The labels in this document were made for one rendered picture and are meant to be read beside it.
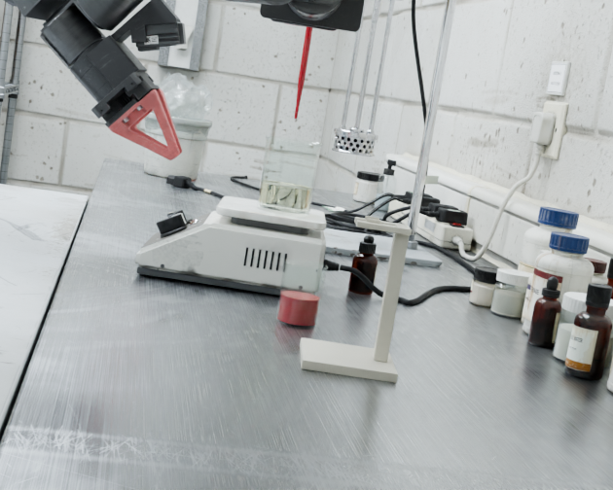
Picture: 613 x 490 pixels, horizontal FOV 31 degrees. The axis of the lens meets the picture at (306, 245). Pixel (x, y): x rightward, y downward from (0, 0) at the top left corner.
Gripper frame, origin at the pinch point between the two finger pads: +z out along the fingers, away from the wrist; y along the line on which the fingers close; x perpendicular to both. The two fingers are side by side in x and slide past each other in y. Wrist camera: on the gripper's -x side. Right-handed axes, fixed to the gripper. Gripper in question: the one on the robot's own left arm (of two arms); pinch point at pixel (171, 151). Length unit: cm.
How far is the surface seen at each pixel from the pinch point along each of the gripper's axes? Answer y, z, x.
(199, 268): -11.9, 11.8, 4.4
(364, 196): 107, 31, -10
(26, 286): -25.1, 1.6, 15.6
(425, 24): 129, 12, -45
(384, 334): -36.2, 24.8, -8.5
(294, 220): -11.2, 14.5, -6.6
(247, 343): -34.0, 18.1, 1.3
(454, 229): 52, 38, -20
